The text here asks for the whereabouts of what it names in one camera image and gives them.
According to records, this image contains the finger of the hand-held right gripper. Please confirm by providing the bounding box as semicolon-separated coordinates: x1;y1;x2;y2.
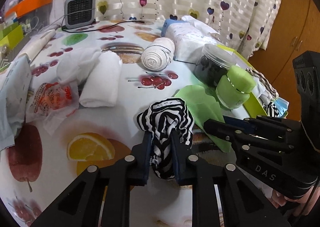
222;115;302;134
204;119;296;154

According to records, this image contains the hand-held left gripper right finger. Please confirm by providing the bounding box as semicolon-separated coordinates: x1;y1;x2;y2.
171;132;292;227

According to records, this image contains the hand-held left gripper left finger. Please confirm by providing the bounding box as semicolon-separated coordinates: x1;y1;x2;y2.
30;132;153;227

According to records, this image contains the green shallow box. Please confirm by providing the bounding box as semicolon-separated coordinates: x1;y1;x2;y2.
216;44;290;118

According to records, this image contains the black white striped sock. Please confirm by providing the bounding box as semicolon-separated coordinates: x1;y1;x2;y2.
136;98;195;180
262;102;280;118

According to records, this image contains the blue face mask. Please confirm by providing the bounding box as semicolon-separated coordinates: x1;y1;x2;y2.
274;97;289;118

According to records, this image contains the white towel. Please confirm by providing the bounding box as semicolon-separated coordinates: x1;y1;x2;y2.
79;51;123;108

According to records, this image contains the beige cloth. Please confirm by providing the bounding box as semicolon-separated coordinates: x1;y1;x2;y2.
141;37;175;71

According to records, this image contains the orange snack packet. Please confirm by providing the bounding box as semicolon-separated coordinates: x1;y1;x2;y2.
26;82;79;135

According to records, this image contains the person's right hand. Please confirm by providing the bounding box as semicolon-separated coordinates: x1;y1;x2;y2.
271;188;311;209

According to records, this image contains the green cream jar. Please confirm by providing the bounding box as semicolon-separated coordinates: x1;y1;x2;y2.
215;65;255;110

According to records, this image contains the green cloth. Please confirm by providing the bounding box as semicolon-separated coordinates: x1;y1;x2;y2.
174;85;232;153

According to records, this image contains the dark clear plastic jar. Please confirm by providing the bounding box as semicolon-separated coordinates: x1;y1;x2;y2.
194;44;238;87

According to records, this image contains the fruit print tablecloth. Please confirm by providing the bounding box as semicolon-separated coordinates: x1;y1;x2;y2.
0;18;275;227

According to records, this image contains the white tissue pack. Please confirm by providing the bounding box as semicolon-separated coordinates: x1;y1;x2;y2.
161;15;220;63

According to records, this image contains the wooden wardrobe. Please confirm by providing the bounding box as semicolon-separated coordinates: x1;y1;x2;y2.
247;0;320;117

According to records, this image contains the wet wipes pack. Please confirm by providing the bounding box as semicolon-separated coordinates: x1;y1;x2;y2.
0;55;33;151

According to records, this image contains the grey small heater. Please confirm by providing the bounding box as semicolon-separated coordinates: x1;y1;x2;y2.
64;0;97;29

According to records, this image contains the grey chevron pattern box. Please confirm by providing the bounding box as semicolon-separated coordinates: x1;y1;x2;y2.
0;35;30;70

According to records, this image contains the green cardboard box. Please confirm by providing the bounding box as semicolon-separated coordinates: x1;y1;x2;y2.
0;22;24;48

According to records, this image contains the orange storage box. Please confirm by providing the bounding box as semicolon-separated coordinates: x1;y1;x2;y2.
5;0;54;18

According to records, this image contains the black heater cable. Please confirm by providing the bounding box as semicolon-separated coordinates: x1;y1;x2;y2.
61;20;148;33

